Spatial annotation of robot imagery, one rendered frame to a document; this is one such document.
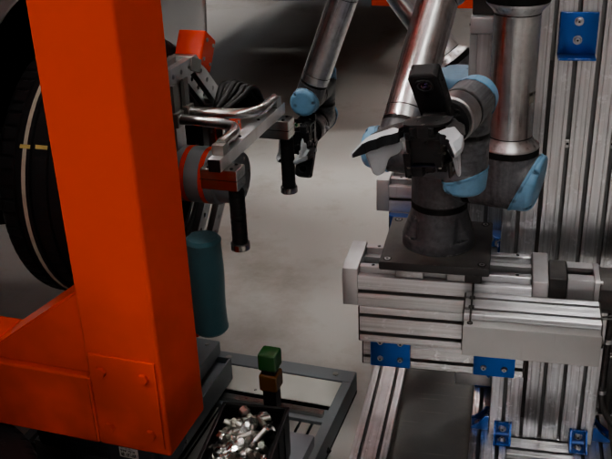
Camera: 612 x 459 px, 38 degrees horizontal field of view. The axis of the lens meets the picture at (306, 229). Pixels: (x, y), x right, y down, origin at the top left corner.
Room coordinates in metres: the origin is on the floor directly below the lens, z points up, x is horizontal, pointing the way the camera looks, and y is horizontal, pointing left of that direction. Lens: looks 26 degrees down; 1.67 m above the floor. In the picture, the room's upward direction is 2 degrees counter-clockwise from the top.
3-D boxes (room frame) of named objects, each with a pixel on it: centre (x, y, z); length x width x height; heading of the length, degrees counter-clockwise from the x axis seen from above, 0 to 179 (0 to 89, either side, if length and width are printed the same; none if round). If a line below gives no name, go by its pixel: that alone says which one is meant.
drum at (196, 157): (2.05, 0.25, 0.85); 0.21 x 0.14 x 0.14; 71
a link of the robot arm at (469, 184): (1.40, -0.26, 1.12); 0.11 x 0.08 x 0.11; 62
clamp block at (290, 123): (2.16, 0.07, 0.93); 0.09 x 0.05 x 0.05; 71
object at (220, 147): (1.94, 0.23, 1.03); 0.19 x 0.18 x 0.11; 71
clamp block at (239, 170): (1.84, 0.18, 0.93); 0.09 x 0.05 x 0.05; 71
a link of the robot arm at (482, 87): (1.40, -0.27, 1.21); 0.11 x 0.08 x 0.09; 152
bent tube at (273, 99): (2.12, 0.17, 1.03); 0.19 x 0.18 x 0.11; 71
